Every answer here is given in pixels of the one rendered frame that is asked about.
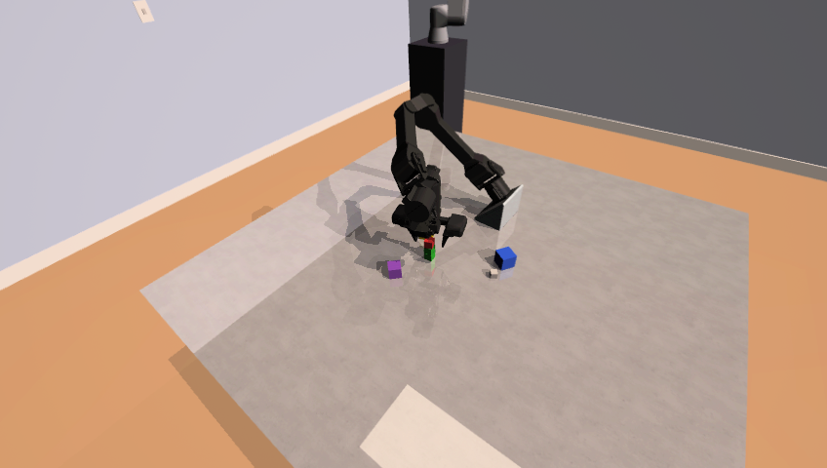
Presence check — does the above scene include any blue block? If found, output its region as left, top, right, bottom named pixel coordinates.
left=494, top=247, right=517, bottom=271

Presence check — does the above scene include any purple block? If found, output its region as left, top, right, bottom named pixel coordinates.
left=387, top=260, right=402, bottom=279

